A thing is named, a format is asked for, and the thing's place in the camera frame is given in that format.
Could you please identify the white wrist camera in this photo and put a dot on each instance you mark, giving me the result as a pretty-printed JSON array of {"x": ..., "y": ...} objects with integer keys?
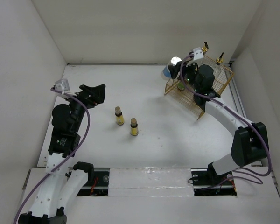
[
  {"x": 62, "y": 88},
  {"x": 196, "y": 54}
]

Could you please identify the small brown bottle cork cap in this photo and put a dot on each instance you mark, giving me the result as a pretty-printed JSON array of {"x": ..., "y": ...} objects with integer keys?
[{"x": 134, "y": 127}]

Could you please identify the red sauce bottle yellow cap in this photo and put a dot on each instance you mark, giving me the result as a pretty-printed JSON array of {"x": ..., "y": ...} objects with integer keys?
[{"x": 180, "y": 87}]

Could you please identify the tall glass cruet gold spout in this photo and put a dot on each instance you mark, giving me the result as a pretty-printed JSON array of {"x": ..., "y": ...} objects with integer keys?
[{"x": 219, "y": 61}]

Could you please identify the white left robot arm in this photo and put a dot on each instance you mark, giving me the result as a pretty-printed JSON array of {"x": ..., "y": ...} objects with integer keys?
[{"x": 61, "y": 152}]

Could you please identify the small brown bottle yellow label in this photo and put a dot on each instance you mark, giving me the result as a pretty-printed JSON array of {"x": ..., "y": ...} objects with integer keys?
[{"x": 119, "y": 116}]

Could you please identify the white bottle blue label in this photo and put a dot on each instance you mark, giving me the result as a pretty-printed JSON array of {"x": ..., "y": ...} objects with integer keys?
[{"x": 170, "y": 70}]

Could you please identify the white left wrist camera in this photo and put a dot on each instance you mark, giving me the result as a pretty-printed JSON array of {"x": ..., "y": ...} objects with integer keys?
[{"x": 62, "y": 88}]

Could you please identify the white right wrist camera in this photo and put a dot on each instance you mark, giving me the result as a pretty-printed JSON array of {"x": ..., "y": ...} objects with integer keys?
[{"x": 196, "y": 54}]

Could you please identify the black mounting rail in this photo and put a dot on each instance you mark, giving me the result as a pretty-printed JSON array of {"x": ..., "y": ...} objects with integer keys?
[{"x": 128, "y": 182}]

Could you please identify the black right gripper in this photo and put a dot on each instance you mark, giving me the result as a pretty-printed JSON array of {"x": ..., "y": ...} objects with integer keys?
[{"x": 174, "y": 70}]

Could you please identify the gold wire basket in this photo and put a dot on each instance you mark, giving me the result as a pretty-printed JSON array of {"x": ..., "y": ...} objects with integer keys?
[{"x": 188, "y": 97}]

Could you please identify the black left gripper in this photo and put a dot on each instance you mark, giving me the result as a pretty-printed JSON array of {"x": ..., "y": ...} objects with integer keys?
[{"x": 97, "y": 92}]

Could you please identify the short glass cruet gold spout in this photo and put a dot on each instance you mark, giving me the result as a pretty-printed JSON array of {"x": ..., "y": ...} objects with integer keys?
[{"x": 205, "y": 48}]

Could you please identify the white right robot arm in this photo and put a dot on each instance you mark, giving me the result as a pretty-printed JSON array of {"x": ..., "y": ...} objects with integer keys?
[{"x": 250, "y": 141}]

